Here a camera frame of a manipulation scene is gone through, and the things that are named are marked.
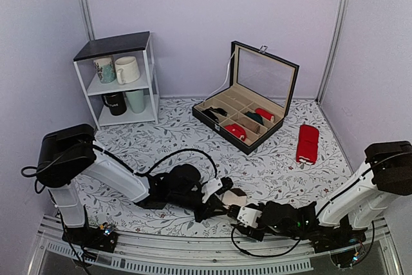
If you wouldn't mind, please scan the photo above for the cream and brown striped sock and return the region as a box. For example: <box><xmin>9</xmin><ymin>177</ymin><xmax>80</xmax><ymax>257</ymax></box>
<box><xmin>221</xmin><ymin>188</ymin><xmax>247</xmax><ymax>207</ymax></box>

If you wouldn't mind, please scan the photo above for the black compartment storage box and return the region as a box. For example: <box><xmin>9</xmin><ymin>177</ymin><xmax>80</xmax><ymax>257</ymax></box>
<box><xmin>192</xmin><ymin>41</ymin><xmax>299</xmax><ymax>155</ymax></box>

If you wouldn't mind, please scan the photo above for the white ceramic mug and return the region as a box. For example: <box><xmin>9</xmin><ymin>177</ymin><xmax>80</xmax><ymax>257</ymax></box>
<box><xmin>115</xmin><ymin>56</ymin><xmax>140</xmax><ymax>85</ymax></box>

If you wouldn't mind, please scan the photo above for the white shelf with black top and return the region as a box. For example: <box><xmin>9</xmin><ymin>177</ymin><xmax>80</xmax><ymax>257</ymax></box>
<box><xmin>73</xmin><ymin>31</ymin><xmax>160</xmax><ymax>129</ymax></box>

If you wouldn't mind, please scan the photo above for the red rolled sock compartment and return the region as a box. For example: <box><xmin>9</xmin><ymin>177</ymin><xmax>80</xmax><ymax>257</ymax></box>
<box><xmin>255</xmin><ymin>108</ymin><xmax>275</xmax><ymax>122</ymax></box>
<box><xmin>224</xmin><ymin>123</ymin><xmax>247</xmax><ymax>142</ymax></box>

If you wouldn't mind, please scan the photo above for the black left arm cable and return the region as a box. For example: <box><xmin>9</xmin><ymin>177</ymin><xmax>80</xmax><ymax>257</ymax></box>
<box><xmin>21</xmin><ymin>144</ymin><xmax>218</xmax><ymax>194</ymax></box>

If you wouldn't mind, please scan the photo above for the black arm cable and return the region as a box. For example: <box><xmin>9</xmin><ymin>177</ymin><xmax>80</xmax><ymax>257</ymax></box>
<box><xmin>231</xmin><ymin>151</ymin><xmax>412</xmax><ymax>258</ymax></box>
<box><xmin>21</xmin><ymin>144</ymin><xmax>218</xmax><ymax>194</ymax></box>

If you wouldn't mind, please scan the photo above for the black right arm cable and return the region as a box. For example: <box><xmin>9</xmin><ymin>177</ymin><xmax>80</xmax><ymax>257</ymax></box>
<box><xmin>231</xmin><ymin>151</ymin><xmax>412</xmax><ymax>258</ymax></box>

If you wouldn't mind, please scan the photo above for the black sock in box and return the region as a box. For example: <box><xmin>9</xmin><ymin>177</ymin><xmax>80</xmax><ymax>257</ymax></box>
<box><xmin>202</xmin><ymin>106</ymin><xmax>228</xmax><ymax>123</ymax></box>

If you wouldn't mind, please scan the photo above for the right aluminium corner post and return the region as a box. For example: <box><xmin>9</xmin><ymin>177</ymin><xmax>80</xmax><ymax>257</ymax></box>
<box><xmin>316</xmin><ymin>0</ymin><xmax>349</xmax><ymax>104</ymax></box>

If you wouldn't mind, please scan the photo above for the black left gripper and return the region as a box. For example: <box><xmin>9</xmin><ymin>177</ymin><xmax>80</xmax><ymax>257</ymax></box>
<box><xmin>169</xmin><ymin>193</ymin><xmax>227</xmax><ymax>225</ymax></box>

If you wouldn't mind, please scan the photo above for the beige rolled sock in box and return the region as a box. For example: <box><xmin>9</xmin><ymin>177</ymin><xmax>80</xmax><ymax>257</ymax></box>
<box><xmin>237</xmin><ymin>117</ymin><xmax>260</xmax><ymax>134</ymax></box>

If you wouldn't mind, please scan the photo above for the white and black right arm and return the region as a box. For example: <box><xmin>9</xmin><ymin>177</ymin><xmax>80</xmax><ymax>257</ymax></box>
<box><xmin>227</xmin><ymin>141</ymin><xmax>411</xmax><ymax>247</ymax></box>

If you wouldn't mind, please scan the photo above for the dark green sock in box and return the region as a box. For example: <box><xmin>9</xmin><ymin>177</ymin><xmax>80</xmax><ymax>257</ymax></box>
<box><xmin>245</xmin><ymin>111</ymin><xmax>264</xmax><ymax>126</ymax></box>

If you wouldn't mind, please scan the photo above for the aluminium table edge rail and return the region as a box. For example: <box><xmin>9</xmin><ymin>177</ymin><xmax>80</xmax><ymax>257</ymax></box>
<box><xmin>25</xmin><ymin>216</ymin><xmax>405</xmax><ymax>274</ymax></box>

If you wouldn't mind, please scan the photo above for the black ceramic mug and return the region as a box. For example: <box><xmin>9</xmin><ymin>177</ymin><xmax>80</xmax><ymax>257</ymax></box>
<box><xmin>101</xmin><ymin>92</ymin><xmax>127</xmax><ymax>116</ymax></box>

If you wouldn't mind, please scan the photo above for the red folded sock on table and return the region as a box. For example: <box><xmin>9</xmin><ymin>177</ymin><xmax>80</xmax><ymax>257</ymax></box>
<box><xmin>296</xmin><ymin>124</ymin><xmax>319</xmax><ymax>165</ymax></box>

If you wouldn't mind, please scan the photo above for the red rolled sock rear compartment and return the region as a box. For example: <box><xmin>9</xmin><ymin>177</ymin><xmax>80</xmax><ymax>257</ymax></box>
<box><xmin>255</xmin><ymin>108</ymin><xmax>275</xmax><ymax>122</ymax></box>

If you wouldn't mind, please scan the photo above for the patterned teal ceramic cup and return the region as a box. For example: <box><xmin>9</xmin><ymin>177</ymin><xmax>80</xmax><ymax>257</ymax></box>
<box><xmin>93</xmin><ymin>56</ymin><xmax>117</xmax><ymax>84</ymax></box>

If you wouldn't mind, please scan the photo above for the floral patterned table mat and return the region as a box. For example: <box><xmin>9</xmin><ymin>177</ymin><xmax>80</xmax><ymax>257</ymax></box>
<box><xmin>76</xmin><ymin>99</ymin><xmax>351</xmax><ymax>238</ymax></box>

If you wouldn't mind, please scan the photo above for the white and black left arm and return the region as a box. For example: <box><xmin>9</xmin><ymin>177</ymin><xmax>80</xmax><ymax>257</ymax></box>
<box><xmin>35</xmin><ymin>124</ymin><xmax>233</xmax><ymax>245</ymax></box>

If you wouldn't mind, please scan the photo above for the pale green tumbler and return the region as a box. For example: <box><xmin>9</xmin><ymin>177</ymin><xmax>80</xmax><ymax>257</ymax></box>
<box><xmin>126</xmin><ymin>90</ymin><xmax>145</xmax><ymax>114</ymax></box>

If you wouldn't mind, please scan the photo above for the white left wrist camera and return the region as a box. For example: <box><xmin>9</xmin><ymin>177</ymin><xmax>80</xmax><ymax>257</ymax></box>
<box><xmin>201</xmin><ymin>178</ymin><xmax>223</xmax><ymax>204</ymax></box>

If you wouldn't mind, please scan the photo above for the red rolled sock front compartment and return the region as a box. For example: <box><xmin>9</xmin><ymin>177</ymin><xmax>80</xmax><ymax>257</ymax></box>
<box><xmin>224</xmin><ymin>123</ymin><xmax>247</xmax><ymax>142</ymax></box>

